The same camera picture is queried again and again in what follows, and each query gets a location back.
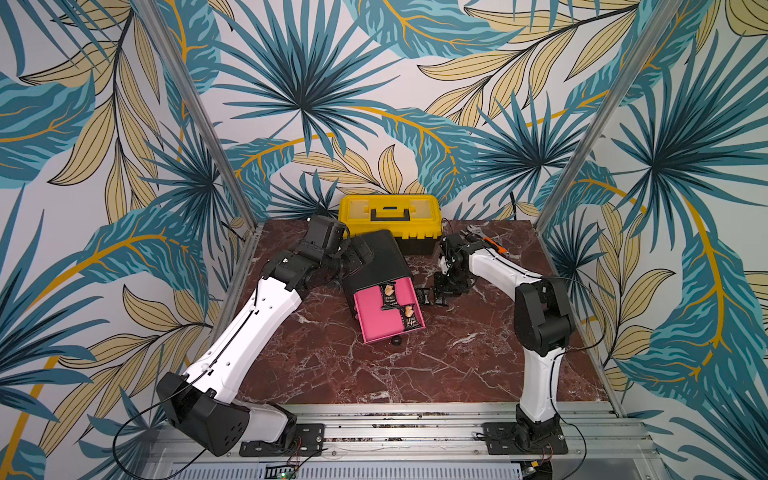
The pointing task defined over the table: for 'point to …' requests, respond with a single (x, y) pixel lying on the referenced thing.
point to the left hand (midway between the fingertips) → (361, 264)
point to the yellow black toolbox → (415, 220)
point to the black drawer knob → (396, 340)
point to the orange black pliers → (487, 239)
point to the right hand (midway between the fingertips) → (441, 293)
